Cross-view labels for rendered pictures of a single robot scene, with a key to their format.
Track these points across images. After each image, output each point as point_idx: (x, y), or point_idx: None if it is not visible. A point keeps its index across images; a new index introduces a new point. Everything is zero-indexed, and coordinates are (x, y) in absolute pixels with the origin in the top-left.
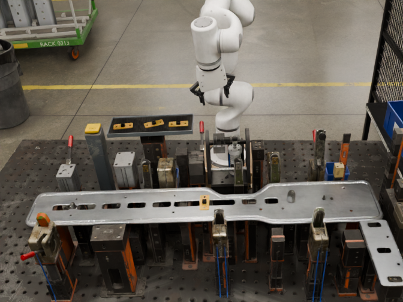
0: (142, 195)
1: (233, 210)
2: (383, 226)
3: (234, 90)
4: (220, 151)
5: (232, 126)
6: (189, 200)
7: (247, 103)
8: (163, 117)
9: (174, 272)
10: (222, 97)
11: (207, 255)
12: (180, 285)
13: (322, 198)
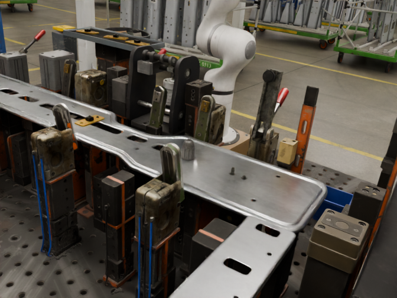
0: (46, 96)
1: (106, 137)
2: (280, 238)
3: (226, 33)
4: (145, 71)
5: (217, 86)
6: (80, 114)
7: (237, 54)
8: (132, 38)
9: (36, 206)
10: (211, 40)
11: (87, 208)
12: (25, 219)
13: (231, 171)
